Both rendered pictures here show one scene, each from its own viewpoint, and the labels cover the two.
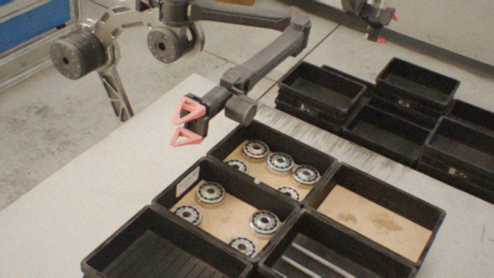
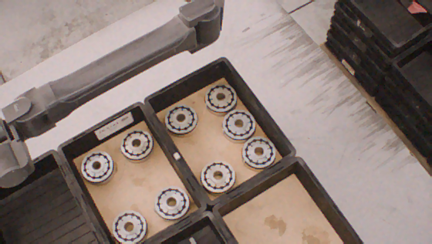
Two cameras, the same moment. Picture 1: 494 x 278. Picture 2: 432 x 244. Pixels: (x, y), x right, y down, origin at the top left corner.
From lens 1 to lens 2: 1.21 m
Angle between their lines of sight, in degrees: 32
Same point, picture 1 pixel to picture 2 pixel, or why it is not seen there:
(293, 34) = (177, 31)
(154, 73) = not seen: outside the picture
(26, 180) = (101, 21)
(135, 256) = (38, 191)
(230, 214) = (147, 176)
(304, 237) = (211, 233)
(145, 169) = not seen: hidden behind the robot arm
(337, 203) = (277, 200)
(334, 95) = (403, 16)
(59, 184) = (43, 73)
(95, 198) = not seen: hidden behind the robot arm
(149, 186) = (114, 99)
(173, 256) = (69, 205)
